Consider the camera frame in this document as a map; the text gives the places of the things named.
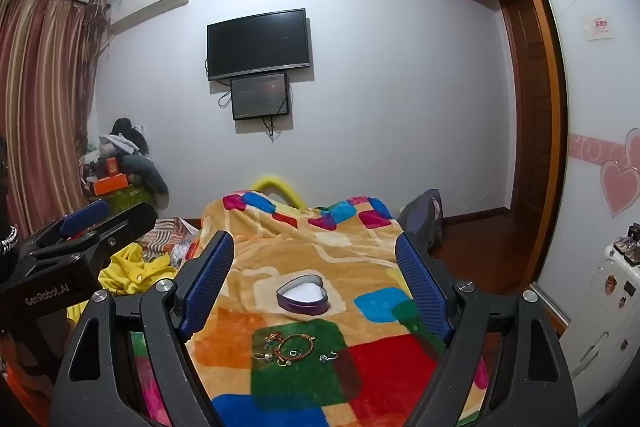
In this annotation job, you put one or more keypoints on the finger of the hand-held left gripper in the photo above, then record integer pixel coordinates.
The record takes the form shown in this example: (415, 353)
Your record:
(127, 222)
(85, 214)

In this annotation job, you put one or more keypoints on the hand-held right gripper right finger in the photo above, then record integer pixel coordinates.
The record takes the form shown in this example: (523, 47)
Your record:
(425, 287)

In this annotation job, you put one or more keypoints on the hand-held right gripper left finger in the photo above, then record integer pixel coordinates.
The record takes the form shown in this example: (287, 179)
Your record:
(210, 277)

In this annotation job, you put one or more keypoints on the purple heart-shaped tin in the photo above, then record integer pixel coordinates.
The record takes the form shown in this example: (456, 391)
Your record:
(300, 308)

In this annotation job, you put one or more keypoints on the green box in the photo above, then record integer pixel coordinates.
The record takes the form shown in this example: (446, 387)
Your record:
(132, 199)

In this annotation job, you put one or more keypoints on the flat orange box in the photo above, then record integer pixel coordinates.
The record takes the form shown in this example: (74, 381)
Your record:
(109, 185)

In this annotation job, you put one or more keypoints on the striped cloth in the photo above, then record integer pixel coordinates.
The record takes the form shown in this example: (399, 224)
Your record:
(165, 239)

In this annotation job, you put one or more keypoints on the yellow cloth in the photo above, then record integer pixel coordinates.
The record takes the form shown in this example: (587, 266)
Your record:
(130, 272)

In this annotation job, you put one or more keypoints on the small orange box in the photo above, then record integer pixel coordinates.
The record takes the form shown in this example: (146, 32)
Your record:
(112, 167)

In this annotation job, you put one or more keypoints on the dark bag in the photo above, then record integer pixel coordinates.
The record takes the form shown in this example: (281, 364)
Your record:
(422, 222)

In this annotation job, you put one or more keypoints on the pile of clothes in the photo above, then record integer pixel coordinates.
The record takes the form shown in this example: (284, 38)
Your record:
(135, 157)

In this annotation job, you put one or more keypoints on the orange cloth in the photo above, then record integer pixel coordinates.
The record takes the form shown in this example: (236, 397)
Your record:
(25, 382)

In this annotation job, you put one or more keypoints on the colourful patchwork blanket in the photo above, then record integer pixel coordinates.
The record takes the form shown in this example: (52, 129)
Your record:
(300, 257)

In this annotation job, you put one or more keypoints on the yellow foam tube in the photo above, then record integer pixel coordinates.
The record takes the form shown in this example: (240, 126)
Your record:
(272, 182)

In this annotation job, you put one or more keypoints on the striped curtain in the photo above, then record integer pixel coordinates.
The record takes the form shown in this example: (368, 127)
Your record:
(40, 107)

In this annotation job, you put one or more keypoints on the white suitcase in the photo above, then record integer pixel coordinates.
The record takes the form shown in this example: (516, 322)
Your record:
(605, 307)

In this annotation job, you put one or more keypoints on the wooden door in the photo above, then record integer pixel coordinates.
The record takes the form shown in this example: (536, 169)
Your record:
(525, 107)

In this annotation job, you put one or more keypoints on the pink heart sticker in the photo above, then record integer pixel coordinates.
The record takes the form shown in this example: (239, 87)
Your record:
(620, 182)

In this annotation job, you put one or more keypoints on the white sliding wardrobe door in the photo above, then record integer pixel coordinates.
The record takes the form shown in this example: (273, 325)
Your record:
(590, 107)

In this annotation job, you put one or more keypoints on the white paper notice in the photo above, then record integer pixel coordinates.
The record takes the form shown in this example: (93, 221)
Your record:
(597, 28)

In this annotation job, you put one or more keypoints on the small black wall monitor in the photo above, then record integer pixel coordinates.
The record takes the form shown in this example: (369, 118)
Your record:
(260, 97)

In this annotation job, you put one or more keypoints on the black wall television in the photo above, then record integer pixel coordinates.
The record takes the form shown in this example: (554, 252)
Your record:
(257, 44)

